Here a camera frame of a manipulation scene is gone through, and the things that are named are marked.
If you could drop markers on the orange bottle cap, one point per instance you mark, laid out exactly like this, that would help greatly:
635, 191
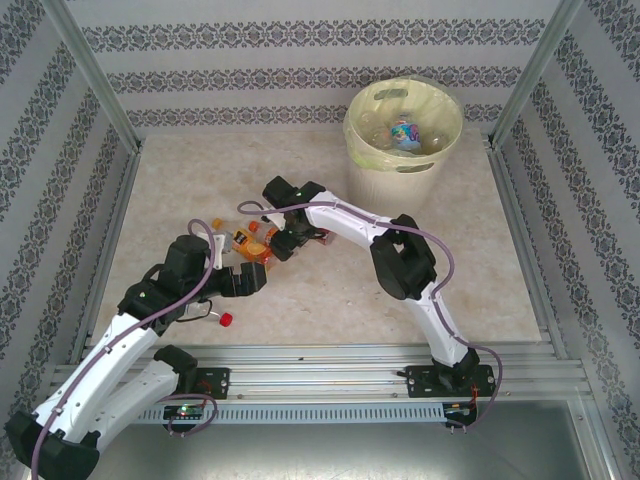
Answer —
218, 223

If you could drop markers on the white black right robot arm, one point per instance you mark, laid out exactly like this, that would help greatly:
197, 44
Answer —
345, 220

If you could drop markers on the red capped water bottle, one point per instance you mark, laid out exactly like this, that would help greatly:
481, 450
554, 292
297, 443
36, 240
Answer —
226, 319

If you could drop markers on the blue capped water bottle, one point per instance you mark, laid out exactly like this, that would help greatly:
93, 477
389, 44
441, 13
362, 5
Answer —
405, 134

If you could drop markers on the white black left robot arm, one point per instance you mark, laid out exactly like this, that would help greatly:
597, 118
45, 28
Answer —
110, 350

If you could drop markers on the red gold label bottle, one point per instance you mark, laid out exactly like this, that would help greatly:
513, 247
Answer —
322, 239

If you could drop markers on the pale yellow bin liner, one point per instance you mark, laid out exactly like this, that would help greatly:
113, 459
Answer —
365, 110

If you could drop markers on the small controller board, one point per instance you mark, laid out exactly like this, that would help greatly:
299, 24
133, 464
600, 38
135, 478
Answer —
457, 409
185, 411

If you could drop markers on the aluminium side rail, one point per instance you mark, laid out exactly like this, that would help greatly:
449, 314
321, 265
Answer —
114, 225
552, 325

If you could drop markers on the aluminium frame post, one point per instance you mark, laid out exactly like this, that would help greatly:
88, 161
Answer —
532, 75
602, 440
97, 80

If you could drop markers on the grey metal sheet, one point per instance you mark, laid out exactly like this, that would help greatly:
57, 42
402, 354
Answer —
320, 455

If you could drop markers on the cream plastic bin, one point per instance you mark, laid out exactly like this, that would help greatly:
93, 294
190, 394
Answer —
380, 185

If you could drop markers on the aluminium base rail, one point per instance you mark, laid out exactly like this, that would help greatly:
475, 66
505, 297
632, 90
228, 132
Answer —
310, 375

